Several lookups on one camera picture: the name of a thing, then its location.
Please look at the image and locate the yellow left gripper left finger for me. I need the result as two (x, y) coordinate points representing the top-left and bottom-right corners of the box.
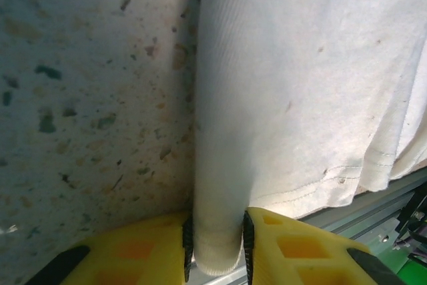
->
(25, 212), (195, 285)

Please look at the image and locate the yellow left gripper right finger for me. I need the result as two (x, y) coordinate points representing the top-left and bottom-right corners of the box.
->
(242, 207), (406, 285)

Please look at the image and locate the white t-shirt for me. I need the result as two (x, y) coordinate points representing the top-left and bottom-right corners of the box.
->
(191, 0), (427, 275)

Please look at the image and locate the aluminium table frame rail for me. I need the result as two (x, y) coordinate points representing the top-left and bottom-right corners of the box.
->
(189, 167), (427, 285)

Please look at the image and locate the black bracket with cables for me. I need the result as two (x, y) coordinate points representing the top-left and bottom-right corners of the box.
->
(393, 184), (427, 261)

